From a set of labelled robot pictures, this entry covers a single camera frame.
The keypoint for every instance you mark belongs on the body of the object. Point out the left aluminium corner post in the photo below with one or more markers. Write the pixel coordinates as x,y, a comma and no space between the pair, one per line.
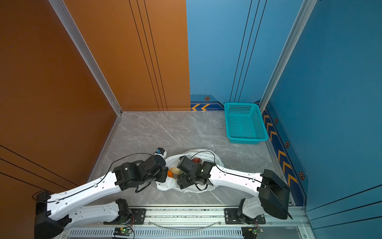
73,31

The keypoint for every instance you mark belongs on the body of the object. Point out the right aluminium corner post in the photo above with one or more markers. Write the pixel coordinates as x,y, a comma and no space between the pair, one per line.
292,39

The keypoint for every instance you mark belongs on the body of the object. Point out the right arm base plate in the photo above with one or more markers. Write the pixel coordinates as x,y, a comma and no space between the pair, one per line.
233,216

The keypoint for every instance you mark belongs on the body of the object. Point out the aluminium corner post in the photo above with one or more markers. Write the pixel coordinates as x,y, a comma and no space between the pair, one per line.
292,39
73,31

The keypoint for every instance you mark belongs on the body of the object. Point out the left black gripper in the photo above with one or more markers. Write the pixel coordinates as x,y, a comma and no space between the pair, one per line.
164,176

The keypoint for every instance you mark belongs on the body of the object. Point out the white plastic bag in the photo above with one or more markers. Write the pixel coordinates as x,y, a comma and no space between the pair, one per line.
172,161

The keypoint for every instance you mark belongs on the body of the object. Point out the red apple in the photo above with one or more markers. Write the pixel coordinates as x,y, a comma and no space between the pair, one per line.
197,160

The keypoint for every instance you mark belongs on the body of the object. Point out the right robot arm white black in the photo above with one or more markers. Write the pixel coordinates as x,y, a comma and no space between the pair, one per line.
270,193

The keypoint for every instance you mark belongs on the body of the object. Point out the left green circuit board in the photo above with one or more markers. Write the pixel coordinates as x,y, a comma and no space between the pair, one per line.
123,233

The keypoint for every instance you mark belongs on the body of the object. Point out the teal plastic basket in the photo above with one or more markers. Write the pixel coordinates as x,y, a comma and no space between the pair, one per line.
244,123

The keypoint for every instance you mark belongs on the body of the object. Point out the aluminium mounting rail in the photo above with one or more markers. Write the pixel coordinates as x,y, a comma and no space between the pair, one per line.
196,222

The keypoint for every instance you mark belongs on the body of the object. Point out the right circuit board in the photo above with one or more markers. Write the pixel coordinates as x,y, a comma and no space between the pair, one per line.
251,232

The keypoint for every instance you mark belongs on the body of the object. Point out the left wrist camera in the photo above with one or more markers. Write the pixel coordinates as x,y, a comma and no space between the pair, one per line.
161,152

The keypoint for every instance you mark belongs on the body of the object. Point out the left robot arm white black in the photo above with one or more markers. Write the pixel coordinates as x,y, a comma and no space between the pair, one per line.
58,212

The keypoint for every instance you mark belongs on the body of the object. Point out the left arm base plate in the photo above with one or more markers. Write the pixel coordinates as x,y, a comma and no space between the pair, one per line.
138,215

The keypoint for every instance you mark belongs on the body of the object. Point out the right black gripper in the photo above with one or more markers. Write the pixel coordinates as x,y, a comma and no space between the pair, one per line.
181,182

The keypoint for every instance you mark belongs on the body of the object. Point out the beige round fruit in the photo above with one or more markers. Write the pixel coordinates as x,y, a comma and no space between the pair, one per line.
175,171

